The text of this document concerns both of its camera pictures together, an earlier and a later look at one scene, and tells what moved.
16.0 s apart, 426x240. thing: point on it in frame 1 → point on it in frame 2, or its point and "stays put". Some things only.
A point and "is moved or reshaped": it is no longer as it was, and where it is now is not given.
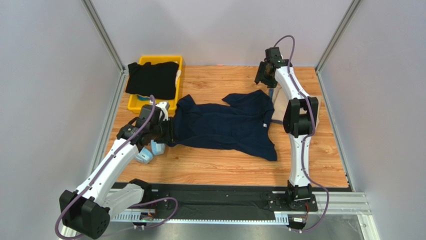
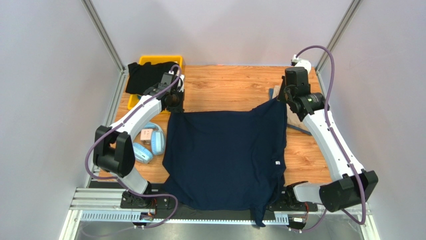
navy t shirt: x=243 y=125 is moved or reshaped
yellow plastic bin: x=135 y=105 stays put
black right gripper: x=263 y=74 → x=285 y=95
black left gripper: x=171 y=135 → x=179 y=108
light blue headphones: x=145 y=155 stays put
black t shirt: x=158 y=81 stays put
